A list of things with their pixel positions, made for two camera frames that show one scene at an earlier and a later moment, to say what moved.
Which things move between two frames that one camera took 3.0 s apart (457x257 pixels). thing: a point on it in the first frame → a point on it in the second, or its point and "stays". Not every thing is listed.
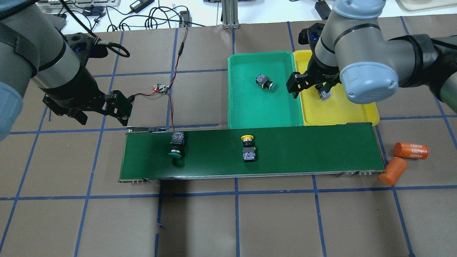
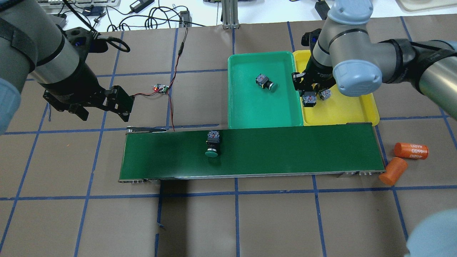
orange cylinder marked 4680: x=411 y=150 stays
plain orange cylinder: x=395 y=169 stays
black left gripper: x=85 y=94 stays
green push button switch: x=176 y=144 → x=212 y=143
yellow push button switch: x=248 y=150 → x=309 y=99
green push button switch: x=263 y=81 stays
